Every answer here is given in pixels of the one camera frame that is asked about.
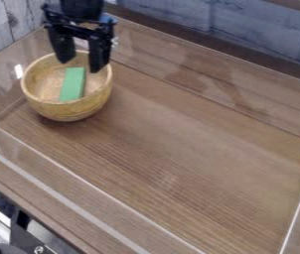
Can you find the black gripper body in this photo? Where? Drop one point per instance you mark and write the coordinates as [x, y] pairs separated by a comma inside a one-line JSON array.
[[78, 19]]

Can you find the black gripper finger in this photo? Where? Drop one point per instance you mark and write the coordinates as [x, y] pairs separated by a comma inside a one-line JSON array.
[[99, 50], [63, 45]]

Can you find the green stick block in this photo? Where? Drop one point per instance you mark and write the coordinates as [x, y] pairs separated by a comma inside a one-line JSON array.
[[72, 84]]

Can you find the wooden bowl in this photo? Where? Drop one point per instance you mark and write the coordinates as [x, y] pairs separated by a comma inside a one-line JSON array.
[[42, 82]]

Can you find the clear acrylic front wall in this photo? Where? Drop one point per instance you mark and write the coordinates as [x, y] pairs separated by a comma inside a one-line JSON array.
[[96, 223]]

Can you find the black table leg bracket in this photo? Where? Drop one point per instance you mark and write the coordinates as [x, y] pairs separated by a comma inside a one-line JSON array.
[[21, 238]]

